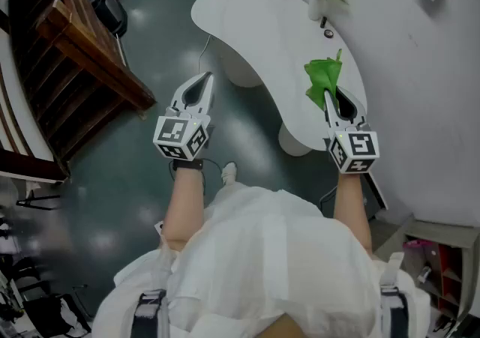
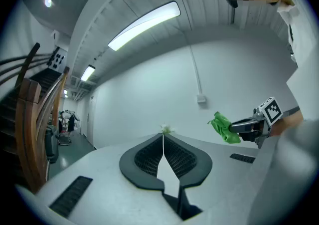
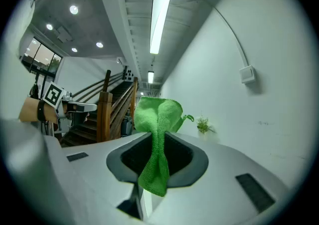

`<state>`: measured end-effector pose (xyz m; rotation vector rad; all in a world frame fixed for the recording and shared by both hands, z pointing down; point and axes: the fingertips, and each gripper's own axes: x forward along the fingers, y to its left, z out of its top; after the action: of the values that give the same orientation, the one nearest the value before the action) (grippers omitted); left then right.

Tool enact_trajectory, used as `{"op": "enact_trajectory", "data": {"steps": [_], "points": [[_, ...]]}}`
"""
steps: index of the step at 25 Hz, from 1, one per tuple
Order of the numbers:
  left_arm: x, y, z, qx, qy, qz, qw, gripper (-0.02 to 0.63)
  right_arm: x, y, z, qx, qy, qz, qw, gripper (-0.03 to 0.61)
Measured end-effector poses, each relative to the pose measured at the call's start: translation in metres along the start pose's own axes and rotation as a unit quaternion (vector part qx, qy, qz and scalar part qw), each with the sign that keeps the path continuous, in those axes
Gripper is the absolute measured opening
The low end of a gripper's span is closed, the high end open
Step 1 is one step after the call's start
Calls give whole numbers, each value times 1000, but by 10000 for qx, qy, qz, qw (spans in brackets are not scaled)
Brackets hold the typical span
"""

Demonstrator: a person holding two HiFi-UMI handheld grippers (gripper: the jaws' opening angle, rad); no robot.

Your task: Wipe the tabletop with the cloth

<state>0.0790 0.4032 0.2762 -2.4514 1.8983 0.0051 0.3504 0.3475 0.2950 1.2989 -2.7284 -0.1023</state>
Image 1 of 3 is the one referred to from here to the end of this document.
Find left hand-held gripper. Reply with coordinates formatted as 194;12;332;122
152;71;215;162

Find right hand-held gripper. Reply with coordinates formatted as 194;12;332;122
322;85;380;175

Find green cloth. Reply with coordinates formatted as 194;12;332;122
303;49;344;111

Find person's left forearm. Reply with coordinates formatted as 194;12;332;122
160;167;207;251

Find person's right forearm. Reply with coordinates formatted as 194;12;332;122
333;173;374;255

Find white curved table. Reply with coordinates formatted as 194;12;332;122
190;0;368;157

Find person's white shoe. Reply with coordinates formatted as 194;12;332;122
220;162;239;187

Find white textured vase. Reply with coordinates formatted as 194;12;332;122
307;0;327;22

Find black case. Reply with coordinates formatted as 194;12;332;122
89;0;128;36

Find wooden staircase railing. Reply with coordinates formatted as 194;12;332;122
0;0;157;184

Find person's white shirt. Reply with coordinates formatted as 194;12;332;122
91;182;432;338

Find grey shelf cabinet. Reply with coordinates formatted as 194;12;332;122
374;218;480;326

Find white cable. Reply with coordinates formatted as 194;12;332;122
197;34;213;75

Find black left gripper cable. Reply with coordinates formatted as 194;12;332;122
168;158;224;195

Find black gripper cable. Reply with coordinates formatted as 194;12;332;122
318;184;338;214
168;158;224;195

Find black wrist strap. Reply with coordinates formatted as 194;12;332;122
172;158;204;171

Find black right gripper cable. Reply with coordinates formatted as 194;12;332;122
318;184;338;214

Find person's right backpack strap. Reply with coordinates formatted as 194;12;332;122
380;286;410;338

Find person's backpack strap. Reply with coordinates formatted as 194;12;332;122
133;289;170;338
380;286;410;338

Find person's left backpack strap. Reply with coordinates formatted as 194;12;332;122
133;289;170;338

